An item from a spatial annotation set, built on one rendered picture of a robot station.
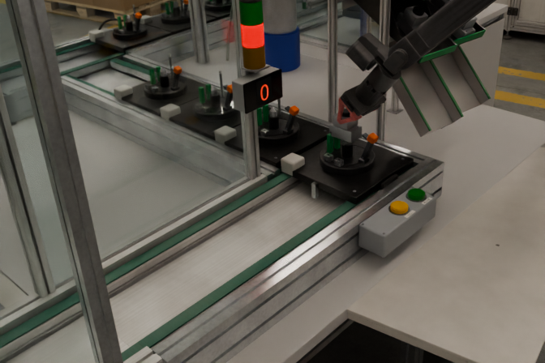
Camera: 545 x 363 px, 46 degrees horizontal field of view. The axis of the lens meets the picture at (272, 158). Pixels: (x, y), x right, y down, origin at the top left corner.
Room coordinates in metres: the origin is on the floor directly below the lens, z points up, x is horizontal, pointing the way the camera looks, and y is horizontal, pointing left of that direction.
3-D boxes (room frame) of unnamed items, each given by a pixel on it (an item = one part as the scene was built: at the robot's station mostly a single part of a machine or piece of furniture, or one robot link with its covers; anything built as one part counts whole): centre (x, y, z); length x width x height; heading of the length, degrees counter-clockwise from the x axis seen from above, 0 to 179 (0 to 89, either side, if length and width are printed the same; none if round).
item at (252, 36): (1.38, 0.03, 1.33); 0.05 x 0.05 x 0.05
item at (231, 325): (1.13, -0.10, 0.91); 0.89 x 0.06 x 0.11; 135
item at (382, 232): (1.22, -0.28, 0.93); 0.21 x 0.07 x 0.06; 135
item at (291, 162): (1.43, -0.05, 0.97); 0.05 x 0.05 x 0.04; 45
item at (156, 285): (1.24, 0.04, 0.91); 0.84 x 0.28 x 0.10; 135
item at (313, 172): (1.43, -0.19, 0.96); 0.24 x 0.24 x 0.02; 45
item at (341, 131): (1.44, -0.18, 1.08); 0.08 x 0.04 x 0.07; 44
